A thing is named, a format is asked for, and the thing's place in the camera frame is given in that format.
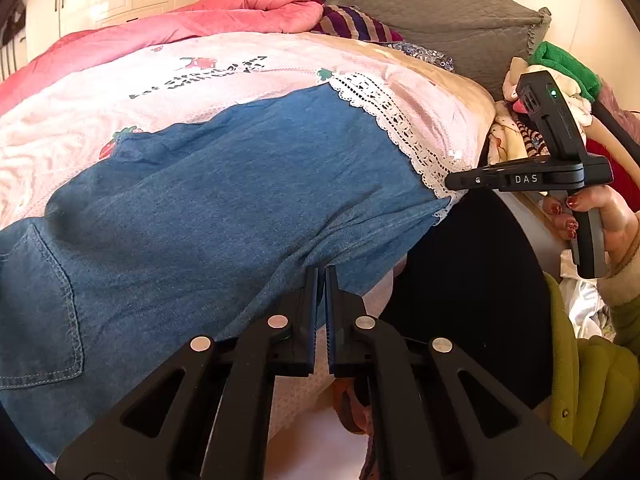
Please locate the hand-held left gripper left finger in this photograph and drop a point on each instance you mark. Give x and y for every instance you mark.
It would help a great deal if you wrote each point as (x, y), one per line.
(311, 332)

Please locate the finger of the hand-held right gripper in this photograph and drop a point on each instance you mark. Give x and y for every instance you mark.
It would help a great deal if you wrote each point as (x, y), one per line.
(495, 179)

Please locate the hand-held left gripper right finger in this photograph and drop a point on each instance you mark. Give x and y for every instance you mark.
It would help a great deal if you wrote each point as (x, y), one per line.
(332, 332)

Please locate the blue denim garment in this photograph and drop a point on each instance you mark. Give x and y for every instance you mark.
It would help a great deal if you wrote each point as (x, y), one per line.
(200, 210)

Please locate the person's right forearm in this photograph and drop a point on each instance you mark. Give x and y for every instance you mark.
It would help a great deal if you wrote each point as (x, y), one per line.
(625, 285)

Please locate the person's right hand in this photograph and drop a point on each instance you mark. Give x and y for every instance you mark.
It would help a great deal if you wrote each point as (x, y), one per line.
(620, 220)

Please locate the patterned cream cloth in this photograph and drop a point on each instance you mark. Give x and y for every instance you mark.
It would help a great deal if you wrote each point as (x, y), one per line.
(510, 137)

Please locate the green towel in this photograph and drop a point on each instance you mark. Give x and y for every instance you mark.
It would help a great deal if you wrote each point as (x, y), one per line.
(570, 67)

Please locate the mauve cloth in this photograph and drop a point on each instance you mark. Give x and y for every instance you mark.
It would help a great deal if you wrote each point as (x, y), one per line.
(620, 110)

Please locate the pink patterned slipper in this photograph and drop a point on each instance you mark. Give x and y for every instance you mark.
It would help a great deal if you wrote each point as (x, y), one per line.
(352, 405)

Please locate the red cloth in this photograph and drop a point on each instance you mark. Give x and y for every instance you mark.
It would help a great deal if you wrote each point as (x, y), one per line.
(617, 175)

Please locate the person's black-clad leg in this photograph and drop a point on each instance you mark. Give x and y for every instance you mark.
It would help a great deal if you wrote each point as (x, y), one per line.
(475, 285)

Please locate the blue floral cloth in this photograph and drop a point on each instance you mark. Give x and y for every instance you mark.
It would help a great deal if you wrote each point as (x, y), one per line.
(425, 55)

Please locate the grey quilted headboard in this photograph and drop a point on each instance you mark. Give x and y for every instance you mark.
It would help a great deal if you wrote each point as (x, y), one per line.
(440, 15)

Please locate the purple striped cloth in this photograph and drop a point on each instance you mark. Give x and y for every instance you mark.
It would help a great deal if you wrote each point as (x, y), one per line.
(355, 22)

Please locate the person's green jacket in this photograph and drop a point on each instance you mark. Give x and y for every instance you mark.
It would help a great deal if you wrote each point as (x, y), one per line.
(590, 390)

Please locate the pink strawberry print bedsheet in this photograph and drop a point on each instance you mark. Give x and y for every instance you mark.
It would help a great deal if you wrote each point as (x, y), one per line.
(150, 90)

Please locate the pink quilt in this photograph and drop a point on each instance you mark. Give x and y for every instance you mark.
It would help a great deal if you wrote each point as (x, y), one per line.
(125, 30)

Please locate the black striped hanging bag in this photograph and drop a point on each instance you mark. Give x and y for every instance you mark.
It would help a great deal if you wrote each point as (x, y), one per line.
(12, 45)

